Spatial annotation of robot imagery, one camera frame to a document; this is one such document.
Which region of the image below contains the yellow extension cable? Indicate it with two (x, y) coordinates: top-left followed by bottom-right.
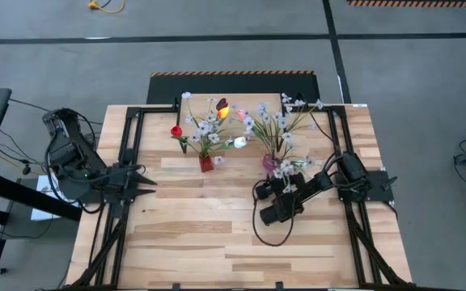
(87, 0), (126, 15)

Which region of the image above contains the black floor cable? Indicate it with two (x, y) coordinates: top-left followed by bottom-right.
(8, 98), (104, 126)

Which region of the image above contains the pink ribbed glass vase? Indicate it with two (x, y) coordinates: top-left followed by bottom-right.
(261, 153), (279, 173)

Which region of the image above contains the hazard stripe floor tape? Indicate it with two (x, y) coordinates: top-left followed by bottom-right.
(346, 0), (466, 8)

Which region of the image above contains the blue white artificial tulip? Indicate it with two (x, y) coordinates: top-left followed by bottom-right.
(208, 136), (248, 158)

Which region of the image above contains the bright red artificial tulip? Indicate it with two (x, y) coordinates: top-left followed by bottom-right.
(170, 125), (208, 158)

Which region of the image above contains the white printed paper sheet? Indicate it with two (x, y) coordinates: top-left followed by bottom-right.
(30, 173), (81, 222)

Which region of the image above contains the pink artificial tulip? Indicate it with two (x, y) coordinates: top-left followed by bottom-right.
(236, 108), (274, 158)

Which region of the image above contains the wooden shelf black metal frame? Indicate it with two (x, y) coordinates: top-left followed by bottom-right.
(174, 92), (289, 154)

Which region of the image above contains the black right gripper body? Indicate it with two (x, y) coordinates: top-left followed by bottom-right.
(273, 184), (309, 211)

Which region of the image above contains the red ribbed glass vase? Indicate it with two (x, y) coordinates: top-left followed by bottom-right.
(198, 153), (215, 174)

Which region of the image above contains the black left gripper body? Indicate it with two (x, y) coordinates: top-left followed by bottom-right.
(105, 163), (137, 203)

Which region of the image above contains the yellow orange artificial tulip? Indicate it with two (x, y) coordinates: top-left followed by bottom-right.
(204, 107), (231, 157)

